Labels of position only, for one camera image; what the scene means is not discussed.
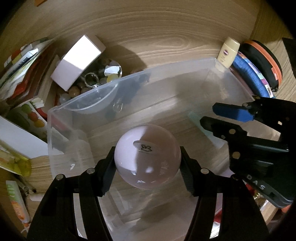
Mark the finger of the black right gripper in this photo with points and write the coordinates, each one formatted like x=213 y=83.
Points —
x=222 y=129
x=241 y=218

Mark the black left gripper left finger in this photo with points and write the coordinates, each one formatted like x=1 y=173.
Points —
x=70 y=208

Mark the blue tipped left gripper right finger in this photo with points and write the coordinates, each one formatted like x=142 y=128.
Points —
x=234 y=112

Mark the white glossy ball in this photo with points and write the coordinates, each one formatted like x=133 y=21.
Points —
x=147 y=156

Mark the blue pencil pouch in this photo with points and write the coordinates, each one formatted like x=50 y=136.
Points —
x=253 y=78

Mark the black orange zip case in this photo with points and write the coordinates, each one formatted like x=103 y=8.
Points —
x=264 y=60

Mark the cream sunscreen bottle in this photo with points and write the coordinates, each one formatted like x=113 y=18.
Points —
x=228 y=52

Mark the white paper sheet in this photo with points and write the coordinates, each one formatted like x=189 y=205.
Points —
x=22 y=141

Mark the clear plastic storage bin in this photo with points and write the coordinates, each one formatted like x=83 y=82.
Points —
x=173 y=96

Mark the clear plastic bowl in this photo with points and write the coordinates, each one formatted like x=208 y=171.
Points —
x=94 y=100

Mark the pile of beads and keyring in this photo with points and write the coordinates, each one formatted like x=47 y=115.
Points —
x=101 y=71

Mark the stack of books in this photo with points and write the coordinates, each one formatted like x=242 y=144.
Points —
x=28 y=91

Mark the small white cardboard box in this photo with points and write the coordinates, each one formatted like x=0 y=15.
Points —
x=76 y=60

